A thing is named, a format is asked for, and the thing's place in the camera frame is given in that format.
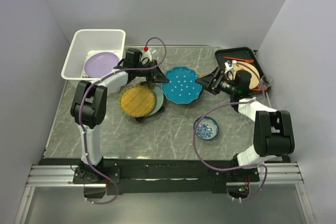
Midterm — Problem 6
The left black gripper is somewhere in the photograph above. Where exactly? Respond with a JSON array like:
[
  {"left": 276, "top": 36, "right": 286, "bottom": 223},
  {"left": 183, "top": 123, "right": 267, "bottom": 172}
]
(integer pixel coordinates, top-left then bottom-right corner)
[{"left": 135, "top": 59, "right": 170, "bottom": 83}]

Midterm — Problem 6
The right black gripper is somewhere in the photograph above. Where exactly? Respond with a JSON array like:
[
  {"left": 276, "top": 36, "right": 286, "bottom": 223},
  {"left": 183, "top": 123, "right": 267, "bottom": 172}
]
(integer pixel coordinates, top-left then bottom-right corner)
[{"left": 195, "top": 67, "right": 237, "bottom": 95}]

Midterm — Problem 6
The teal dotted scalloped plate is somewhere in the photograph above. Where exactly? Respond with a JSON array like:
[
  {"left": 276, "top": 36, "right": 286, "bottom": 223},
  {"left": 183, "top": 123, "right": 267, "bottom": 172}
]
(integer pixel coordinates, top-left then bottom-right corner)
[{"left": 161, "top": 66, "right": 203, "bottom": 104}]

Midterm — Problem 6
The lilac plate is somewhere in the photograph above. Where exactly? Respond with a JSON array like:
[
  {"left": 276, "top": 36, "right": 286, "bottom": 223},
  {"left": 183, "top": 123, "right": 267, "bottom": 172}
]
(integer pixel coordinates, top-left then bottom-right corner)
[{"left": 84, "top": 52, "right": 119, "bottom": 78}]

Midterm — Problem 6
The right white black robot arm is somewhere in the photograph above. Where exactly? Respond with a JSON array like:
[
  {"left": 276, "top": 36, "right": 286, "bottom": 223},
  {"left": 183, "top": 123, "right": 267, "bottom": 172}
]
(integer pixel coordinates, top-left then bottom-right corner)
[{"left": 195, "top": 67, "right": 295, "bottom": 181}]

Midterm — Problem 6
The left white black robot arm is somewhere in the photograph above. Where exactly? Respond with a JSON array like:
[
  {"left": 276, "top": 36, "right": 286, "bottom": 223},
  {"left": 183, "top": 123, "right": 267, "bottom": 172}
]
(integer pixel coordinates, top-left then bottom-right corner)
[{"left": 70, "top": 48, "right": 169, "bottom": 183}]

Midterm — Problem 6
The pale green plate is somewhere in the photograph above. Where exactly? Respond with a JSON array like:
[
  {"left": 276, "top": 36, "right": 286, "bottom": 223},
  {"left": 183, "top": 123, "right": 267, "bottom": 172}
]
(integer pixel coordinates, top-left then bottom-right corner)
[{"left": 141, "top": 82, "right": 164, "bottom": 117}]

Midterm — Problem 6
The woven bamboo plate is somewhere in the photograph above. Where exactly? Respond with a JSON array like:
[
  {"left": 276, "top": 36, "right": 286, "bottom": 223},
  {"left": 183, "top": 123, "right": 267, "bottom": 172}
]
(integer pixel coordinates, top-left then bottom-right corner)
[{"left": 119, "top": 85, "right": 156, "bottom": 118}]

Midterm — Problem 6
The orange plastic knife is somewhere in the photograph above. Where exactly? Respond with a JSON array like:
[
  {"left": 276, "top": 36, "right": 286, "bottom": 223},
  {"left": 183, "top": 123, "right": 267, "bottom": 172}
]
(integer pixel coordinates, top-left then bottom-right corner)
[{"left": 223, "top": 56, "right": 254, "bottom": 63}]

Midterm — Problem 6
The black rectangular tray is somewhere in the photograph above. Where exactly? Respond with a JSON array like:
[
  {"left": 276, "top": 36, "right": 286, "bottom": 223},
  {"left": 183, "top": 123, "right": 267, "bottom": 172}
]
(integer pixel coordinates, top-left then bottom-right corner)
[{"left": 215, "top": 47, "right": 264, "bottom": 93}]

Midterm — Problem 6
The beige leaf pattern plate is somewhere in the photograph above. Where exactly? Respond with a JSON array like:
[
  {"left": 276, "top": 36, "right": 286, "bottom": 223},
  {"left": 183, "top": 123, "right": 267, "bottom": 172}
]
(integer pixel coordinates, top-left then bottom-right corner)
[{"left": 228, "top": 61, "right": 260, "bottom": 90}]

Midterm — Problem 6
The blue white porcelain bowl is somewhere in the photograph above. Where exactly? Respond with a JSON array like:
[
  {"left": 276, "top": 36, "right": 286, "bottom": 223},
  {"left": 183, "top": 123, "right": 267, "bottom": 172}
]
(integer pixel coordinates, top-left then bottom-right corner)
[{"left": 196, "top": 116, "right": 219, "bottom": 141}]

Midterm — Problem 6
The clear plastic cup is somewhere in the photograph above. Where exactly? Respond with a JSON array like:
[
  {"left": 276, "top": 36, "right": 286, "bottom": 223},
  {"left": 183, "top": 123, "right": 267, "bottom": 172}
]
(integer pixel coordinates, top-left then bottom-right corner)
[{"left": 258, "top": 75, "right": 274, "bottom": 91}]

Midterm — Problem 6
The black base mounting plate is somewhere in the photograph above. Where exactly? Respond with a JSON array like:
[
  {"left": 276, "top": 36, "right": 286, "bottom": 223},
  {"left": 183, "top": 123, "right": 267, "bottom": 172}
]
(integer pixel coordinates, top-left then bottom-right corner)
[{"left": 39, "top": 158, "right": 260, "bottom": 195}]

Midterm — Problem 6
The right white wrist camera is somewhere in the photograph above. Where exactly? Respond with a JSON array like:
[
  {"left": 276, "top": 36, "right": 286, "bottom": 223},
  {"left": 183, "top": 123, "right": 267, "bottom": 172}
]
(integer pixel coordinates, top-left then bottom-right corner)
[{"left": 225, "top": 60, "right": 237, "bottom": 73}]

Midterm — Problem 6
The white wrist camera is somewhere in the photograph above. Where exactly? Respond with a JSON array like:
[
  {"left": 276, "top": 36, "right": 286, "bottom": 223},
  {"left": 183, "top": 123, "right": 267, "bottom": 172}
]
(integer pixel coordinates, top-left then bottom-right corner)
[
  {"left": 225, "top": 60, "right": 237, "bottom": 73},
  {"left": 142, "top": 47, "right": 157, "bottom": 61}
]

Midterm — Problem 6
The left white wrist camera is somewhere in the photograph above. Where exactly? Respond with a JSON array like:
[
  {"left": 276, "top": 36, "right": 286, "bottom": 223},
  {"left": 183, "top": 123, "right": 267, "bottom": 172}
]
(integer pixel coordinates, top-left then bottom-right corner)
[{"left": 142, "top": 47, "right": 157, "bottom": 61}]

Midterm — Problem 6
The aluminium rail frame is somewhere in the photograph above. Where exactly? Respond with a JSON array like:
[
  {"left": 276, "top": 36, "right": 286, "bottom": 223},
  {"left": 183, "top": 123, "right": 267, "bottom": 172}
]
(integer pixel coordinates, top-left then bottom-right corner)
[{"left": 15, "top": 163, "right": 317, "bottom": 223}]

